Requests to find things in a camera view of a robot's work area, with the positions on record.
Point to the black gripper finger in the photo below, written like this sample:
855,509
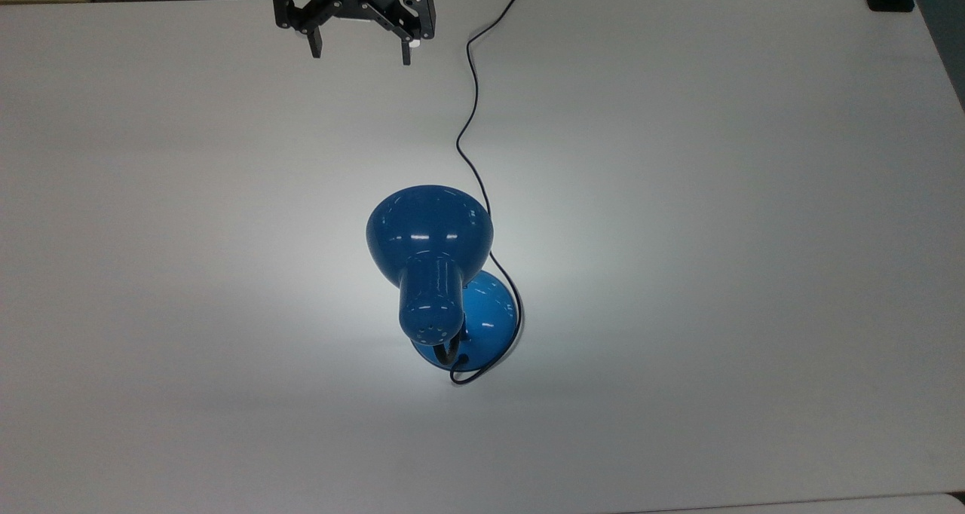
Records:
314,41
407,48

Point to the blue desk lamp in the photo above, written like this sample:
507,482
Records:
431,231

